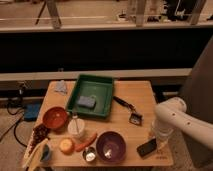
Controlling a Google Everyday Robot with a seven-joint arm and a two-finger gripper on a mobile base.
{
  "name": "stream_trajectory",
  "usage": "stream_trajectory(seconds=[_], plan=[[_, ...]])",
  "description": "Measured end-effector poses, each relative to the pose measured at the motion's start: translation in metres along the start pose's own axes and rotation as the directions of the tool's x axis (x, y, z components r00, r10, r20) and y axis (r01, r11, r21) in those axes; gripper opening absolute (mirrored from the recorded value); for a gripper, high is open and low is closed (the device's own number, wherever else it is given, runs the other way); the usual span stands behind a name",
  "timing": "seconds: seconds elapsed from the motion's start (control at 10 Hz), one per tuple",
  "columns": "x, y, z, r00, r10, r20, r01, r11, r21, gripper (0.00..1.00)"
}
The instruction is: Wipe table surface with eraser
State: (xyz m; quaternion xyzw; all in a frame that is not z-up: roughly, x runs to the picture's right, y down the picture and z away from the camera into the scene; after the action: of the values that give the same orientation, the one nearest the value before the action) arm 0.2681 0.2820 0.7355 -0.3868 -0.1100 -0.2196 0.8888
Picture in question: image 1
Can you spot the dark red grapes bunch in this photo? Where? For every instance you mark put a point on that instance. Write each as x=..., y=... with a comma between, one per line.
x=40, y=132

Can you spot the blue small cup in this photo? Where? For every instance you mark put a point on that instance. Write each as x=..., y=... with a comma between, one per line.
x=46, y=154

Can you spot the green plastic tray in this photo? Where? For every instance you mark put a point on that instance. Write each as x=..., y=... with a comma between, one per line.
x=98, y=88

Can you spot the blue box on floor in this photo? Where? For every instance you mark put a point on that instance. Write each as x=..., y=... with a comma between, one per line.
x=31, y=111

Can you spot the yellow banana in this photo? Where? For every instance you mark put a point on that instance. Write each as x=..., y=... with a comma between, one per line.
x=28, y=158

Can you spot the purple bowl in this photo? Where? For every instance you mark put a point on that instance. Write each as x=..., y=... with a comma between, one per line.
x=111, y=147

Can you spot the yellow round fruit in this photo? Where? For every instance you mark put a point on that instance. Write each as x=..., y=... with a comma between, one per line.
x=66, y=146

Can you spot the blue sponge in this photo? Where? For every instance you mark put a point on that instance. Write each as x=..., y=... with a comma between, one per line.
x=87, y=102

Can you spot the black handled brush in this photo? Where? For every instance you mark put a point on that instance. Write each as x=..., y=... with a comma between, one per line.
x=135, y=118

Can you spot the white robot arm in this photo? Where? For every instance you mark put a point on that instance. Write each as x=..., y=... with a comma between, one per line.
x=171, y=114

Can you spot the metal measuring cup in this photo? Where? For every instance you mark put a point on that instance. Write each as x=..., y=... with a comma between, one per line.
x=89, y=154

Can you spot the light blue crumpled cloth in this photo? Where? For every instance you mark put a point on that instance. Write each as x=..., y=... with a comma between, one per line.
x=61, y=87

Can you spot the orange carrot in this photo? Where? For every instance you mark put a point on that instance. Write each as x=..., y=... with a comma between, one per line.
x=86, y=143

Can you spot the black eraser block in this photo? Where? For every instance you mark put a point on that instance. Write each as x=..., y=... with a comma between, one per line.
x=147, y=148

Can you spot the red bowl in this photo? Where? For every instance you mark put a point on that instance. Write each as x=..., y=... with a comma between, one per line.
x=55, y=118

